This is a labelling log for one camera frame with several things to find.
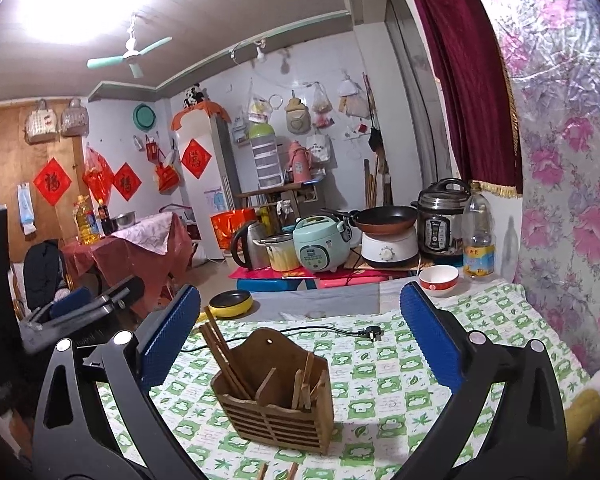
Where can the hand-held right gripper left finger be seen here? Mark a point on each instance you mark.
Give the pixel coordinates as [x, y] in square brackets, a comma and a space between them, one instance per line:
[170, 330]

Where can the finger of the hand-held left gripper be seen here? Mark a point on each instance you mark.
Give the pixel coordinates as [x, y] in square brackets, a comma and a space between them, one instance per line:
[120, 292]
[72, 302]

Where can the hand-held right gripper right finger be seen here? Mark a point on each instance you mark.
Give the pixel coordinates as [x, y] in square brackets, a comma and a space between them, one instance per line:
[427, 330]

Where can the bunch of wooden chopsticks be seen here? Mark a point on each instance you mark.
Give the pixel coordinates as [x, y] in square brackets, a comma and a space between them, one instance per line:
[230, 360]

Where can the wooden slatted chopstick holder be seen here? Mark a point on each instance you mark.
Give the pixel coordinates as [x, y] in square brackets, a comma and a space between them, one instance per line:
[280, 420]

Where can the single wooden chopstick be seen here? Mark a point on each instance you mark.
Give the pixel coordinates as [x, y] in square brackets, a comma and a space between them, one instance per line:
[292, 471]
[262, 472]

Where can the wicker chair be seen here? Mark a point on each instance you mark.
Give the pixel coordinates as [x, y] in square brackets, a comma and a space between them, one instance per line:
[19, 290]

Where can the side table with red cloth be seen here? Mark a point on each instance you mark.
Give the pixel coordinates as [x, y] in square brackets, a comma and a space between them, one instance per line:
[125, 270]

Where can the dark clothes pile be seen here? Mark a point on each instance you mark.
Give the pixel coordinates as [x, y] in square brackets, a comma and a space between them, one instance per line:
[45, 270]

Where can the red white bowl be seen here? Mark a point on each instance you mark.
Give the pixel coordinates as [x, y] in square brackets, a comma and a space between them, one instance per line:
[439, 280]

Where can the pink white lace cloth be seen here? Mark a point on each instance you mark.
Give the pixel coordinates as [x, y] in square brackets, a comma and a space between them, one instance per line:
[145, 235]

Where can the yellow electric skillet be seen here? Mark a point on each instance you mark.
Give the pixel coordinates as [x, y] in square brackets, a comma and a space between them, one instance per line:
[231, 305]

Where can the metal bowl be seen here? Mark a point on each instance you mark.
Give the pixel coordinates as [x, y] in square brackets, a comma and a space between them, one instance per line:
[124, 220]

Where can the green white patterned tablecloth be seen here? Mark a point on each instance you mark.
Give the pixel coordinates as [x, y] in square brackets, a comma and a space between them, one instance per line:
[380, 385]

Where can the dark sauce bottle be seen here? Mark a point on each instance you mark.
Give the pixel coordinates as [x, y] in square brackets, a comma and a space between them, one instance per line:
[105, 220]

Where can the yellow cooking oil bottle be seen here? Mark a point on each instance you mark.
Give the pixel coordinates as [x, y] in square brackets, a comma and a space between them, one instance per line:
[87, 222]

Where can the blue white hanging paper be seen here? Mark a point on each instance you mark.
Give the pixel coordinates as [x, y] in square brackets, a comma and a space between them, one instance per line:
[26, 210]

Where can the clear plastic bottle yellow label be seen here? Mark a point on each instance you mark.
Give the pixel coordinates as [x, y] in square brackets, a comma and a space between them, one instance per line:
[479, 240]

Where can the red diamond paper poster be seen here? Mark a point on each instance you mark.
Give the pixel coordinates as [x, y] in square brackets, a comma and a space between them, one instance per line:
[196, 159]
[126, 182]
[52, 181]

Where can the silver black pressure cooker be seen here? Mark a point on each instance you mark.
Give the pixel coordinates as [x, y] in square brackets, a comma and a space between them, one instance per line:
[442, 220]

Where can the red gift bag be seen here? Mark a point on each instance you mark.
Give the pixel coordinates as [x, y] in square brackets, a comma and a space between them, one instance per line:
[230, 227]

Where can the brown frying pan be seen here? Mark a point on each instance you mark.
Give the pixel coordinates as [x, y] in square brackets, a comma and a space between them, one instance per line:
[385, 217]

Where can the red hanging bag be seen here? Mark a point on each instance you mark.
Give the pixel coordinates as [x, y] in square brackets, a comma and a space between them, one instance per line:
[167, 180]

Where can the white refrigerator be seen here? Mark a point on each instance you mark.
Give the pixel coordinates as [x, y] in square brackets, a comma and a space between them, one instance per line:
[205, 200]

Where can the cream pot with lid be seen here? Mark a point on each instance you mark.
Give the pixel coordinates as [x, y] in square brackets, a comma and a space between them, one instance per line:
[280, 255]

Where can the mint green rice cooker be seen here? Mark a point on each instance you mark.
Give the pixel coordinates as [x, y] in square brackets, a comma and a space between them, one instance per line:
[320, 245]

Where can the wooden boards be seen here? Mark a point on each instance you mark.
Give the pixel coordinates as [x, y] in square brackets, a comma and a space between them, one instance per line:
[377, 185]

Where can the beige handbag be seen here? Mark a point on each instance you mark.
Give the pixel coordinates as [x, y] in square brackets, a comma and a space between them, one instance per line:
[74, 120]
[42, 125]

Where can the green plastic basin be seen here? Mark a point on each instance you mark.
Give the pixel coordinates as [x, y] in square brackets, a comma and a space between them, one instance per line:
[143, 116]

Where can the yellow plush cloth white lining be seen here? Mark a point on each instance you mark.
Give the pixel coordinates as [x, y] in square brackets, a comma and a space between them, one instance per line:
[587, 410]

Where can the white plastic drawer unit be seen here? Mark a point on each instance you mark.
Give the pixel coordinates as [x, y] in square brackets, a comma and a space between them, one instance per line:
[267, 160]

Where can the black white plush toy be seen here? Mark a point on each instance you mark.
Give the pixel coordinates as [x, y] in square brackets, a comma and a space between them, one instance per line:
[195, 97]

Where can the pink thermos jug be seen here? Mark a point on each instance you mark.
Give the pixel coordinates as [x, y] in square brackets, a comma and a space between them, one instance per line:
[297, 162]

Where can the white tote bag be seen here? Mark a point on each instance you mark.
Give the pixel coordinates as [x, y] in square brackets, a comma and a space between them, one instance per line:
[318, 149]

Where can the hanging plastic bag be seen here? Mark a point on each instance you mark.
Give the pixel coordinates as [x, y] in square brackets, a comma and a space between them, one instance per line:
[260, 109]
[352, 100]
[321, 105]

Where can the green white ceiling fan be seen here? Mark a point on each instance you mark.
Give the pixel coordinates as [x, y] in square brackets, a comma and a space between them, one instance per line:
[130, 55]

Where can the maroon curtain gold fringe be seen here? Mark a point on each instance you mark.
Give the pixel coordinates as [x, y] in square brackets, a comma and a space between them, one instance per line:
[475, 85]

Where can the beige heart wall pocket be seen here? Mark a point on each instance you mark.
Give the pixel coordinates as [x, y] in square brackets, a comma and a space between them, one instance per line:
[297, 115]

